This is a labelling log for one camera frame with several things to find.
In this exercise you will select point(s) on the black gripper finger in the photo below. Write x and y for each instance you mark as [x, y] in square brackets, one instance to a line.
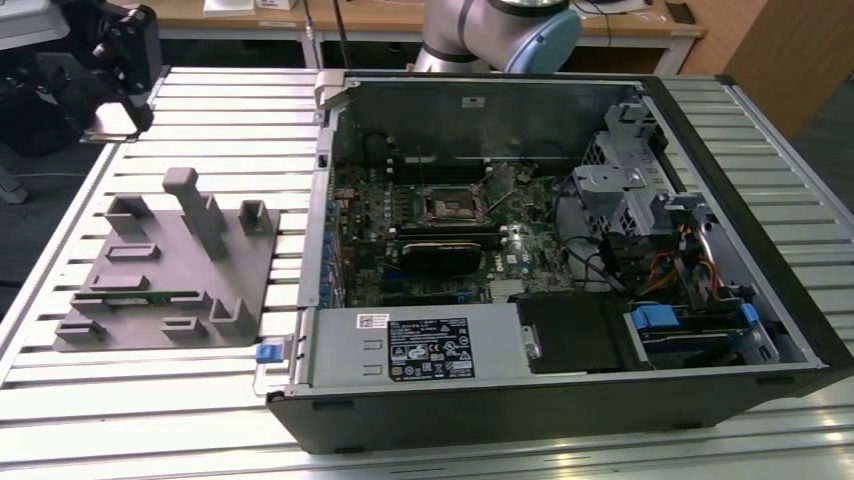
[134, 50]

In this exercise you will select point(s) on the silver CPU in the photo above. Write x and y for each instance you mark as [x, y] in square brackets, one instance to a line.
[114, 122]

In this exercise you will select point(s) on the metal socket locking lever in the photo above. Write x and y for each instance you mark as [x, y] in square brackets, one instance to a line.
[423, 167]
[505, 199]

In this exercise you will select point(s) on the CPU socket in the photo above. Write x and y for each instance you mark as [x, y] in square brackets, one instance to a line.
[454, 205]

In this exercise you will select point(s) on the small white labelled box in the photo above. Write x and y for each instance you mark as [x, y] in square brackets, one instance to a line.
[275, 4]

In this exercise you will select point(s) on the grey furniture foot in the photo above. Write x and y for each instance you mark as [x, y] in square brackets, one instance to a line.
[14, 192]

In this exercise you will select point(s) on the grey parts rack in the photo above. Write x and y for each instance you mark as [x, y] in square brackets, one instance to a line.
[174, 260]

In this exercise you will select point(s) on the green RAM stick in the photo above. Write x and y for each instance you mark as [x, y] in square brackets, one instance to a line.
[160, 298]

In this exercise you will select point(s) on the white case sticker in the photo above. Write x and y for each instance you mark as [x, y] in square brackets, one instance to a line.
[473, 102]

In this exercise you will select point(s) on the black graphics card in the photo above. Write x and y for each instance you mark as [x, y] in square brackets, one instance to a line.
[441, 260]

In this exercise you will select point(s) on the blue case latch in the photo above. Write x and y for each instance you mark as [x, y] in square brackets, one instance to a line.
[269, 352]

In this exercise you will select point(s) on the coin cell battery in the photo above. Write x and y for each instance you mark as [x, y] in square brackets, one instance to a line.
[525, 176]

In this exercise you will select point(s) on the silver power supply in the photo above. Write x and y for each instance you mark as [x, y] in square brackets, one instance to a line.
[341, 350]

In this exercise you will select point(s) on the green motherboard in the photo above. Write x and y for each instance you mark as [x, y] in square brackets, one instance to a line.
[534, 240]

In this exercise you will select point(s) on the silver chipset heatsink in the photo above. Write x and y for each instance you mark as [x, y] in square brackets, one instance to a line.
[503, 291]

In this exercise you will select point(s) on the silver drive cage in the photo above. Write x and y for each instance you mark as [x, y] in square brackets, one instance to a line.
[603, 187]

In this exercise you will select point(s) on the black phone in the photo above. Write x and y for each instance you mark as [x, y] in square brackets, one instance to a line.
[681, 12]

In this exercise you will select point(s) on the black plastic shroud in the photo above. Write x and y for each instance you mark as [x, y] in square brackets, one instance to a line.
[574, 335]

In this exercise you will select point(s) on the black PC case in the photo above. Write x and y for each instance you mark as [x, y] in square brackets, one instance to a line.
[467, 425]

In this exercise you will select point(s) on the blue disk carrier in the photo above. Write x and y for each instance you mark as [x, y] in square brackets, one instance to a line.
[650, 317]

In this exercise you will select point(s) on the wooden cabinet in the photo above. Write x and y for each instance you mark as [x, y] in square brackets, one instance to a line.
[788, 60]

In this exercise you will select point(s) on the blue plastic clip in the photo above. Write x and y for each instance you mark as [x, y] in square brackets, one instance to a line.
[749, 315]

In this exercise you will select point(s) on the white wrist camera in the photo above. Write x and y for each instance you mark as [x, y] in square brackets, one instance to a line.
[34, 25]

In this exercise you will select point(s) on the wooden desk white frame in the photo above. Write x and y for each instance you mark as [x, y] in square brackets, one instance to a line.
[641, 27]
[267, 20]

